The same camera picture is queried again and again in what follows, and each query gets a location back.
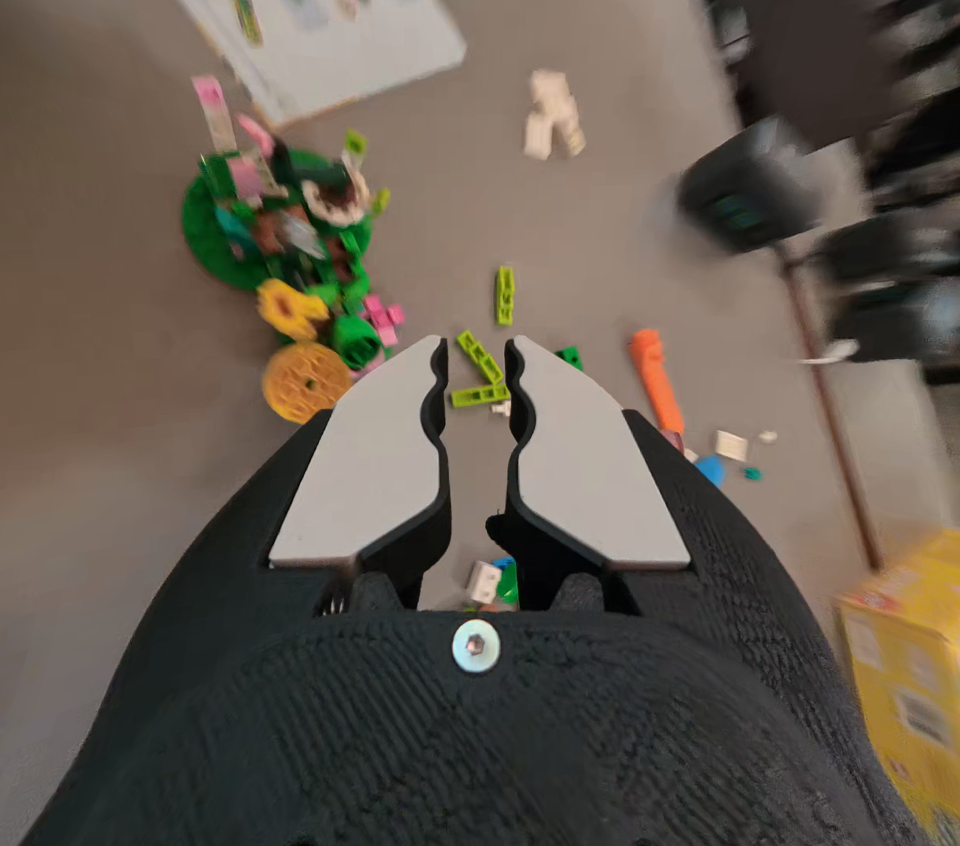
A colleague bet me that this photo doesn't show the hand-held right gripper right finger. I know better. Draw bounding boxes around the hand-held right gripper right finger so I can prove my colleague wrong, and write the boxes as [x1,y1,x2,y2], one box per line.
[504,335,693,571]

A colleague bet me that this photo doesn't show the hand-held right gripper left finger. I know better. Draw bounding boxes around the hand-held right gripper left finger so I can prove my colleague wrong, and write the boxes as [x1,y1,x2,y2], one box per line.
[268,335,453,571]

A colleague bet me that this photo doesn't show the orange brick separator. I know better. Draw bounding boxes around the orange brick separator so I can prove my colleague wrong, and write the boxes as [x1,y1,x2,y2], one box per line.
[628,329,685,435]

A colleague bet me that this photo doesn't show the green lego garden model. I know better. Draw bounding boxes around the green lego garden model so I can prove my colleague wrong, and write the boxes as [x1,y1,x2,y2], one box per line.
[180,74,410,427]

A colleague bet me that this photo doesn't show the yellow cardboard box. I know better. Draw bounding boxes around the yellow cardboard box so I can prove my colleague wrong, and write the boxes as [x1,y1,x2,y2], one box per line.
[836,527,960,840]

